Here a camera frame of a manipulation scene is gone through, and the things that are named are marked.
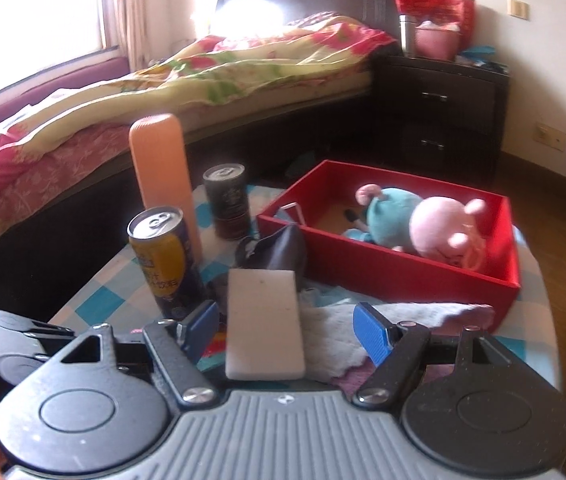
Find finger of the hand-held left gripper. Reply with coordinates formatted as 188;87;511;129
25;324;76;340

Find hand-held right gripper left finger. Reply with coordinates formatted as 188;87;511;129
50;300;220;408

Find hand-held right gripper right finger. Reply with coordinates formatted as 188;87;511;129
352;302;501;408

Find white teddy bear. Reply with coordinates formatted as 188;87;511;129
300;301;496;396

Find smooth white sponge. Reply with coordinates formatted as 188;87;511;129
225;268;307;381

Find red box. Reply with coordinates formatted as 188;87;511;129
256;160;521;333

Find blue checked cloth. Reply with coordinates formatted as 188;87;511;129
48;182;564;396

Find yellow and blue drink can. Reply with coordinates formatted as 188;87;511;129
128;206;208;321

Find black pouch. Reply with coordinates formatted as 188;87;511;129
235;223;308;286

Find dark drink can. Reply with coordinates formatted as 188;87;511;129
203;162;251;241

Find pink pig plush toy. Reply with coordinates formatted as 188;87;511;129
343;183;488;273

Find red floral bedsheet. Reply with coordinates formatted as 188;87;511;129
0;127;136;251

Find orange foam cylinder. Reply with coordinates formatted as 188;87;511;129
129;114;204;266

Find dark wooden bed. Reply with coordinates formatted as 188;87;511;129
0;0;406;321

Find dark wooden nightstand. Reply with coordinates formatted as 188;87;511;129
370;52;511;186

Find floral quilt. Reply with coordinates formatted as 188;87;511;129
0;15;396;161

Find purple window seat cushion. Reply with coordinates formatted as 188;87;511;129
0;55;131;146

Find pink basket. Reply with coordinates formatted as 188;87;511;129
414;22;461;61

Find blue paper items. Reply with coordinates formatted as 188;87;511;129
460;45;498;67

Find steel thermos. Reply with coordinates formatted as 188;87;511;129
398;14;418;58

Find window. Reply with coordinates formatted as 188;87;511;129
0;0;114;106

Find beige curtain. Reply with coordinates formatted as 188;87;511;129
113;0;204;68

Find red bag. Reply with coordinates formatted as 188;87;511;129
395;0;476;53

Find wall socket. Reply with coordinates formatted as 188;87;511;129
535;121;566;151

